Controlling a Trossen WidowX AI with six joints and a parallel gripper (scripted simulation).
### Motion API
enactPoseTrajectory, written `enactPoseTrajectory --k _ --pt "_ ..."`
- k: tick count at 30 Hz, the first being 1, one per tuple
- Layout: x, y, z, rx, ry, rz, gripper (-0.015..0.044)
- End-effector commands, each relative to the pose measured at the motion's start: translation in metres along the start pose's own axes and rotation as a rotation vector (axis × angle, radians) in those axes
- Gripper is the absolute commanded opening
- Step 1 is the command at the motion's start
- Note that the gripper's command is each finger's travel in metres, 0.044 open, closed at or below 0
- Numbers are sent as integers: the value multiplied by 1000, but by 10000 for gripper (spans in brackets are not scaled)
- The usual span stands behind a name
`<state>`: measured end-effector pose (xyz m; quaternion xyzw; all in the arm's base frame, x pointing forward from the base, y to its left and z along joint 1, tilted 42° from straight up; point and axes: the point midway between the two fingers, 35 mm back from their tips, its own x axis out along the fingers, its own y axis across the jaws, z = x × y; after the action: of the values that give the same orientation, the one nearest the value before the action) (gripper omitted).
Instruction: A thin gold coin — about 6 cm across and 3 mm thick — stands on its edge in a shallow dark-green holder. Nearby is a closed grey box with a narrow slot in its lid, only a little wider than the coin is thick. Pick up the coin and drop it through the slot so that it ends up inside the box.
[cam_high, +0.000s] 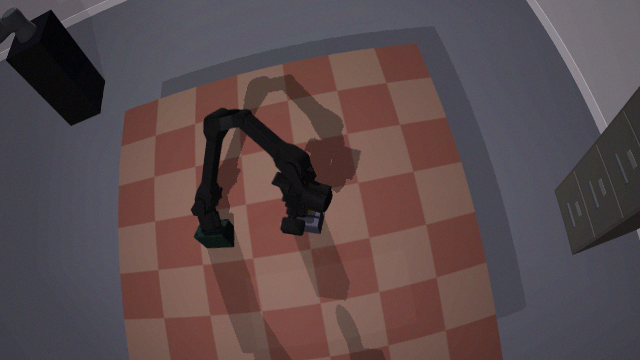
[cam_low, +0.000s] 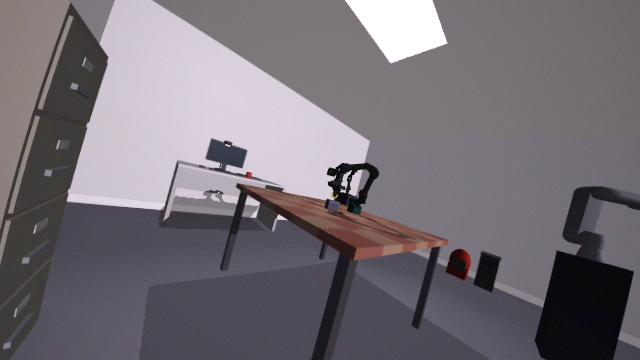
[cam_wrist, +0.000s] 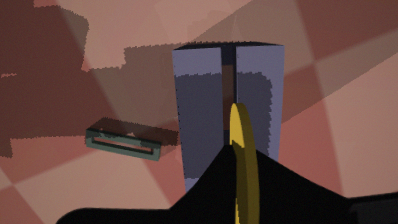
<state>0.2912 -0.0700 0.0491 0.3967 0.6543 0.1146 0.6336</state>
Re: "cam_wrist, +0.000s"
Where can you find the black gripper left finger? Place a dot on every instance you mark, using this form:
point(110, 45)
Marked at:
point(212, 200)

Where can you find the gold coin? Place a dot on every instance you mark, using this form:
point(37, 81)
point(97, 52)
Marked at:
point(247, 184)

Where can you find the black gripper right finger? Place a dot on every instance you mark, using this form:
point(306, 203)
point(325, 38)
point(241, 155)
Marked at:
point(288, 198)

